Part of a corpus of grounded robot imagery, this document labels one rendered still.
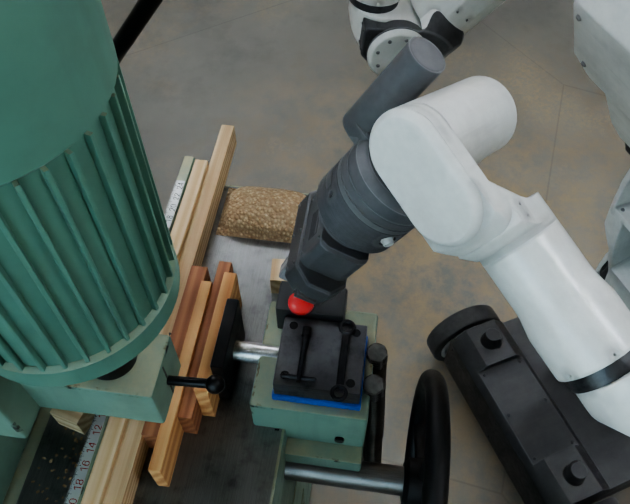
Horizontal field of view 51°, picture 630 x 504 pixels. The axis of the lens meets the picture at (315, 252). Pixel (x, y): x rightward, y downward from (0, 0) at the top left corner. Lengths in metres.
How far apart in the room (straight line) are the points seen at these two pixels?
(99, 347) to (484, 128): 0.33
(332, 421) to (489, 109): 0.40
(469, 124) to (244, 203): 0.51
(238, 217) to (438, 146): 0.53
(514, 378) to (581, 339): 1.19
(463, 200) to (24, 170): 0.28
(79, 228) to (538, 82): 2.41
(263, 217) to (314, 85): 1.66
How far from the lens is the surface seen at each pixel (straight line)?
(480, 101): 0.53
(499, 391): 1.67
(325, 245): 0.59
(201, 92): 2.57
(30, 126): 0.35
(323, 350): 0.75
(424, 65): 0.51
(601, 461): 1.70
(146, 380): 0.67
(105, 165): 0.40
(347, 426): 0.78
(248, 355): 0.79
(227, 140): 1.03
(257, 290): 0.91
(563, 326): 0.50
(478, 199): 0.47
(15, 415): 0.73
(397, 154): 0.49
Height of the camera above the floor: 1.67
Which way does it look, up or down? 55 degrees down
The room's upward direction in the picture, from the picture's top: straight up
